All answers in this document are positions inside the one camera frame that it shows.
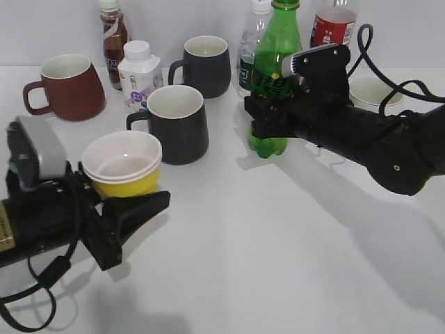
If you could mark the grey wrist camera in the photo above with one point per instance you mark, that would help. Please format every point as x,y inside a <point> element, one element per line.
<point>324,65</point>
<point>36,153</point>

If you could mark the white milk carton bottle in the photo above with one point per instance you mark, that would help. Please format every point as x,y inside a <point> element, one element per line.
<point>140,74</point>

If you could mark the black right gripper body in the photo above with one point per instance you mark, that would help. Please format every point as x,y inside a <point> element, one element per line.
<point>299,112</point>

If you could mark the yellow paper cup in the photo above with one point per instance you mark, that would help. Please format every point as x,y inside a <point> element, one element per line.
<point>123,164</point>

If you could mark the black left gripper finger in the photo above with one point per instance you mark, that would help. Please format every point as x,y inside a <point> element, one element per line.
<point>127,215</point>

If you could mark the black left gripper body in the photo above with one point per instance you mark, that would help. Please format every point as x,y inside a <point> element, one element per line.
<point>75,219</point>

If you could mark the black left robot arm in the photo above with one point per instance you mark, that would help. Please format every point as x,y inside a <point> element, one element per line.
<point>41,219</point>

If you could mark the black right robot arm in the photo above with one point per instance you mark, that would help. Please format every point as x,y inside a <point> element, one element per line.
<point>400,152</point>

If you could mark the black mug rear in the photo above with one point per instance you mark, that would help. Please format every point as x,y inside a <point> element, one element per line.
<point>205,65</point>

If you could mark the clear water bottle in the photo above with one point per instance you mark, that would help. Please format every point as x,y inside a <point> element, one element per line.
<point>255,25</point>

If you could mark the maroon ceramic mug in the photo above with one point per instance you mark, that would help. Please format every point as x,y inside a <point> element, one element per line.
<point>72,87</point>

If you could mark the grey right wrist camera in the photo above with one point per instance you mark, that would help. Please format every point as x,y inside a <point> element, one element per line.
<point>324,65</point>

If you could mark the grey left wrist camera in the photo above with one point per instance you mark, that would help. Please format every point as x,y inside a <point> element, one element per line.
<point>36,153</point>

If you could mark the green soda bottle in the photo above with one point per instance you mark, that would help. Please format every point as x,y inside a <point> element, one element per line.
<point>280,39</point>

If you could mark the cola bottle red label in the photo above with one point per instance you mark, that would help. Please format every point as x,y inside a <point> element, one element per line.
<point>334,23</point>

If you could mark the black mug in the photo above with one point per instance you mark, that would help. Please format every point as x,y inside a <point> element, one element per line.
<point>205,65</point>
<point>176,115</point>

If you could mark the brown tea bottle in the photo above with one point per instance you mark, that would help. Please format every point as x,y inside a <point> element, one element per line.
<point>115,35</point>

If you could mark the black mug front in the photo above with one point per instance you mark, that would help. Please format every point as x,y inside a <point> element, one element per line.
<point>176,115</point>

